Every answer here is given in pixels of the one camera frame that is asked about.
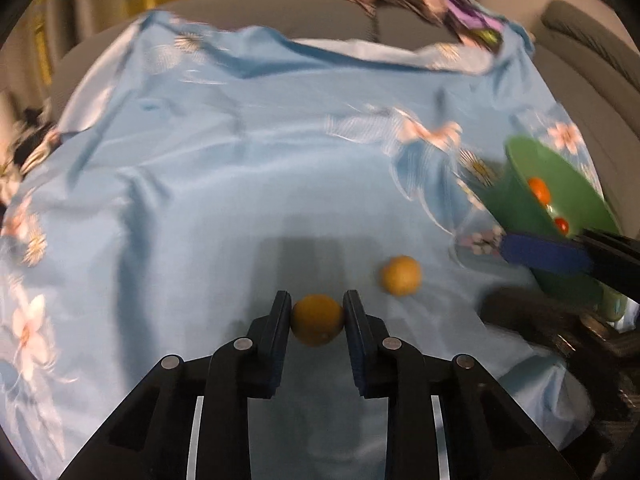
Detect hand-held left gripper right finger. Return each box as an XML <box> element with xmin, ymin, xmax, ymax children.
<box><xmin>342</xmin><ymin>290</ymin><xmax>571</xmax><ymax>480</ymax></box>

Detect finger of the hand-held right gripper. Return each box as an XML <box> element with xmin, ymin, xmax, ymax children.
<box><xmin>500</xmin><ymin>227</ymin><xmax>640</xmax><ymax>304</ymax></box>
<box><xmin>477</xmin><ymin>287</ymin><xmax>608</xmax><ymax>357</ymax></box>

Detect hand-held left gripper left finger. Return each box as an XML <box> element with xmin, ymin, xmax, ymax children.
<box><xmin>59</xmin><ymin>290</ymin><xmax>293</xmax><ymax>480</ymax></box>

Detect yellow round fruit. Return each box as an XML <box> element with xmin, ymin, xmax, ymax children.
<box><xmin>291</xmin><ymin>294</ymin><xmax>346</xmax><ymax>347</ymax></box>

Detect green plastic bowl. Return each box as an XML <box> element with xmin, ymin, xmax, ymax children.
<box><xmin>479</xmin><ymin>135</ymin><xmax>629</xmax><ymax>322</ymax></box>

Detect yellow-green round fruit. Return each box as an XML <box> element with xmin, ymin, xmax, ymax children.
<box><xmin>379</xmin><ymin>255</ymin><xmax>422</xmax><ymax>297</ymax></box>

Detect small orange fruit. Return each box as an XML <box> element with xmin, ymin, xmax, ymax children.
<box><xmin>527</xmin><ymin>177</ymin><xmax>552</xmax><ymax>206</ymax></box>

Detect blue floral bed sheet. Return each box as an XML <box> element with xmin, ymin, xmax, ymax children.
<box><xmin>0</xmin><ymin>10</ymin><xmax>601</xmax><ymax>480</ymax></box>

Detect grey sofa armrest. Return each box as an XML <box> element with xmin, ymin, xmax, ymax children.
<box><xmin>540</xmin><ymin>0</ymin><xmax>640</xmax><ymax>93</ymax></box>

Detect purple crumpled cloth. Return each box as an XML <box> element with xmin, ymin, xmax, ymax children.
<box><xmin>442</xmin><ymin>0</ymin><xmax>507</xmax><ymax>50</ymax></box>

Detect black white patterned clothes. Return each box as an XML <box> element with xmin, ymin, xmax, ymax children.
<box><xmin>0</xmin><ymin>104</ymin><xmax>57</xmax><ymax>198</ymax></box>

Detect grey sofa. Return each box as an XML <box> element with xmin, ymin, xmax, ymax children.
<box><xmin>50</xmin><ymin>0</ymin><xmax>546</xmax><ymax>121</ymax></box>

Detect yellow curtain strip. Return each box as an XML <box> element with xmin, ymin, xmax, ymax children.
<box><xmin>31</xmin><ymin>12</ymin><xmax>53</xmax><ymax>88</ymax></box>

